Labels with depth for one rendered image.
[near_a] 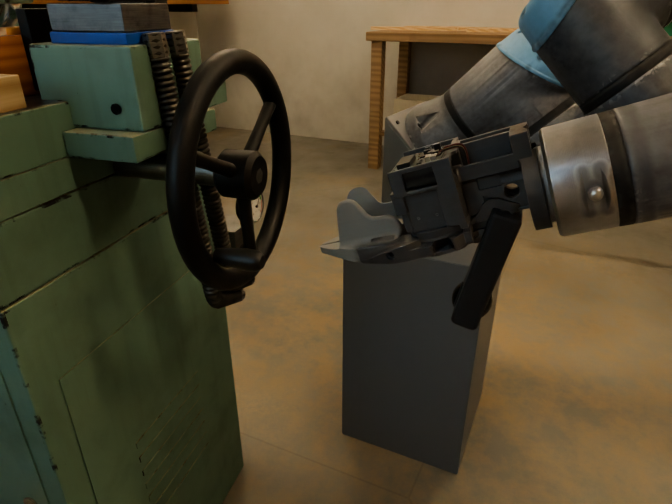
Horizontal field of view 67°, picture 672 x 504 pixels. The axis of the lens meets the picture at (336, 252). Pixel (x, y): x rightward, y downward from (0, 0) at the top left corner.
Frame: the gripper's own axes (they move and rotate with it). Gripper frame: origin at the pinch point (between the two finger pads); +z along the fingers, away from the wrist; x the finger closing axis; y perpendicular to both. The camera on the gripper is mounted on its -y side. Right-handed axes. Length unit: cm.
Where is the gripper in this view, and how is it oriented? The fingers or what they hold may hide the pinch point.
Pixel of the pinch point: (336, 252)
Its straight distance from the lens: 50.4
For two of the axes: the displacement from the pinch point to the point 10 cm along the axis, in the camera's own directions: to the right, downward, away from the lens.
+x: -3.1, 4.2, -8.5
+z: -8.9, 1.8, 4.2
